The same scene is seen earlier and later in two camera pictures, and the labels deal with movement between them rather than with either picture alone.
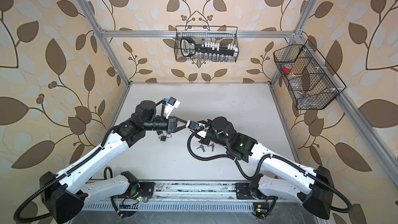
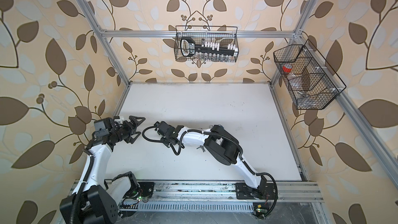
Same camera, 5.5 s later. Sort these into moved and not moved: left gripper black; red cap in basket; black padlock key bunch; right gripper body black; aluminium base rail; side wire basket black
Moved: left gripper black; right gripper body black
Not moved: black padlock key bunch; aluminium base rail; side wire basket black; red cap in basket
